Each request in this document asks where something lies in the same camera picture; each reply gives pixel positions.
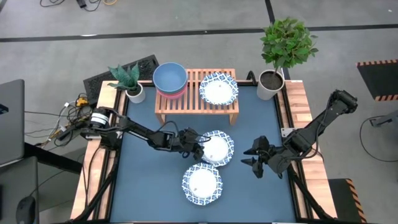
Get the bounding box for blue plastic bowl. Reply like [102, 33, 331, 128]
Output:
[152, 62, 188, 94]

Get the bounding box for large white plant pot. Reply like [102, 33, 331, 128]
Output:
[256, 69, 285, 101]

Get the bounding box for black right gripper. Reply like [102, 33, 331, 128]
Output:
[240, 135, 290, 179]

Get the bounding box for small snake plant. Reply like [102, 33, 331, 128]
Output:
[107, 63, 141, 94]

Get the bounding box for grey desk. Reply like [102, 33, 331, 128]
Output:
[0, 155, 40, 224]

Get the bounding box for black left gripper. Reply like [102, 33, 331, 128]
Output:
[174, 127, 212, 162]

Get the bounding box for black cable loop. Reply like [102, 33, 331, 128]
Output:
[246, 70, 258, 85]

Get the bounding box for blue patterned paper bowl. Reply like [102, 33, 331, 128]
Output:
[181, 162, 224, 207]
[198, 129, 235, 167]
[198, 72, 239, 106]

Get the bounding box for black hazard-striped floor mat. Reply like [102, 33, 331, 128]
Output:
[328, 178, 368, 224]
[356, 59, 398, 102]

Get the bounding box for grey metal bracket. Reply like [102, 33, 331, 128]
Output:
[371, 110, 398, 128]

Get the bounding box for black metal frame strut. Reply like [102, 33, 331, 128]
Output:
[285, 167, 334, 222]
[73, 146, 121, 222]

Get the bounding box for wooden slatted shelf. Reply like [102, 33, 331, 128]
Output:
[154, 68, 240, 126]

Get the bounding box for grey laptop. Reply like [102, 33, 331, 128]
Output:
[0, 78, 25, 167]

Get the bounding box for black computer mouse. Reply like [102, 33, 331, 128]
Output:
[15, 195, 37, 224]

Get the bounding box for leafy green tree plant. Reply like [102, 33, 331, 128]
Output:
[259, 17, 320, 78]

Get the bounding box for pink plastic bowl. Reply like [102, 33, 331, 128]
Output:
[156, 86, 188, 101]

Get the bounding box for black desk beam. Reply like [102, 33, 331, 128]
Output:
[24, 142, 83, 174]

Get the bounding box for black floor cable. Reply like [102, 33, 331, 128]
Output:
[39, 0, 104, 12]
[359, 115, 398, 163]

